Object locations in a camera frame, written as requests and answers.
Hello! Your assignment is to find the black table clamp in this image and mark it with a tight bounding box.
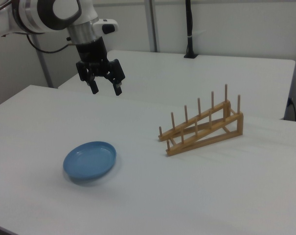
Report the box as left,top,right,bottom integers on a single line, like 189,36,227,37
183,0,199,59

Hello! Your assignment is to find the blue plastic plate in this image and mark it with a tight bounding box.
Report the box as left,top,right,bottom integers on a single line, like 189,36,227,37
63,141,118,181

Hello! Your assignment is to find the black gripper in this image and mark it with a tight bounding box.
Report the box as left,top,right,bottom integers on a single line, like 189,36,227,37
75,36,126,96

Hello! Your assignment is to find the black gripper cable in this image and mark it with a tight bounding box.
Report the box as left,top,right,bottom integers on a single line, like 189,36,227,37
25,33,77,54

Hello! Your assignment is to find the wooden plate rack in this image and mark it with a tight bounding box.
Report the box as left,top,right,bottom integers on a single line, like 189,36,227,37
158,83,244,157

